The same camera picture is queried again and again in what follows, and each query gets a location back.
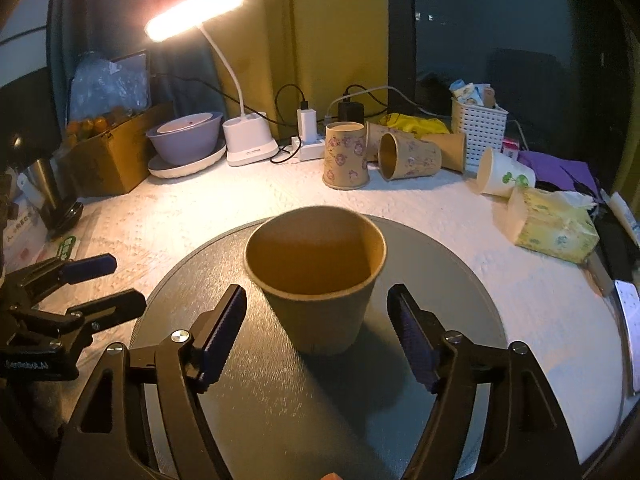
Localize dark blue curtain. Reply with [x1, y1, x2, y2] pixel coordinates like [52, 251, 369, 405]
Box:
[47, 0, 226, 126]

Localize white cable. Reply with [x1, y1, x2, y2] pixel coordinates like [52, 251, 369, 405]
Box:
[325, 85, 451, 122]

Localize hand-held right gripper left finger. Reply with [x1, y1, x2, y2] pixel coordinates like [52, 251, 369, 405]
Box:
[52, 284, 248, 480]

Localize packets in basket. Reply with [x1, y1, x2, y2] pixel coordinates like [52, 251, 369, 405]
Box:
[450, 80, 498, 109]

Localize cardboard box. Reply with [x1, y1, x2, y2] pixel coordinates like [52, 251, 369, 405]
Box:
[65, 102, 173, 197]

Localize yellow green tissue pack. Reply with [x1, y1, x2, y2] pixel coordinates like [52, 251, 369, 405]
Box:
[506, 186, 600, 265]

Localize white cup with green print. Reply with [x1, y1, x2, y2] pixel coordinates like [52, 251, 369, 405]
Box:
[476, 147, 537, 198]

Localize plain brown paper cup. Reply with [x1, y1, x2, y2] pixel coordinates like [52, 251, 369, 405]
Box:
[420, 131, 467, 173]
[244, 206, 388, 356]

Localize white plastic basket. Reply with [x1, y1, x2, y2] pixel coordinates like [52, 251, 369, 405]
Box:
[451, 96, 509, 165]

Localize black cable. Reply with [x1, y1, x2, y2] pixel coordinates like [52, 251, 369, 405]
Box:
[274, 84, 307, 127]

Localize dark metal object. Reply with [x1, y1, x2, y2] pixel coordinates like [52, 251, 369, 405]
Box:
[22, 157, 85, 238]

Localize yellow curtain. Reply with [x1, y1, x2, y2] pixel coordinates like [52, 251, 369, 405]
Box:
[245, 0, 391, 126]

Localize purple cloth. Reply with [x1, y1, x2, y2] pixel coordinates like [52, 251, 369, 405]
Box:
[515, 150, 601, 196]

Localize white purple plate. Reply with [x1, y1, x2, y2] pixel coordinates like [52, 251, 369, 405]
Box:
[148, 137, 228, 179]

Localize round dark turntable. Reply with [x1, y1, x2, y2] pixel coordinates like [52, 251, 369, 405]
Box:
[131, 215, 508, 480]

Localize pile of small oranges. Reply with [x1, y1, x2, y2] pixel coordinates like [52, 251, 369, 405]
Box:
[67, 116, 112, 137]

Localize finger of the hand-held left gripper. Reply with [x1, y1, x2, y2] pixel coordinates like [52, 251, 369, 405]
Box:
[7, 253, 119, 306]
[0, 287, 148, 348]

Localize yellow cloth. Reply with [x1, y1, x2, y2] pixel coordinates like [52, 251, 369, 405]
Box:
[377, 112, 453, 141]

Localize white power strip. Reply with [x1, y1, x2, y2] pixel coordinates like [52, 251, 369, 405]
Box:
[291, 132, 331, 162]

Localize white charger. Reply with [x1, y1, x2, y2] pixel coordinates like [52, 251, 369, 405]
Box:
[297, 102, 319, 143]

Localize flower print brown paper cup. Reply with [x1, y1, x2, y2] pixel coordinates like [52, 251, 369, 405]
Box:
[364, 121, 401, 162]
[377, 131, 443, 182]
[322, 121, 371, 191]

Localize clear plastic bag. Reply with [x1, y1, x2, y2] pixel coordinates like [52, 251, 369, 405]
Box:
[69, 52, 151, 122]

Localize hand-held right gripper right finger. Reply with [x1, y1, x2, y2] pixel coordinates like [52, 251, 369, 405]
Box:
[386, 283, 581, 480]

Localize purple bowl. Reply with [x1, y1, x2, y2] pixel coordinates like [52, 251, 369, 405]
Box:
[146, 111, 224, 166]

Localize white desk lamp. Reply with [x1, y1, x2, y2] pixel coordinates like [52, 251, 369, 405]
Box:
[145, 0, 279, 167]

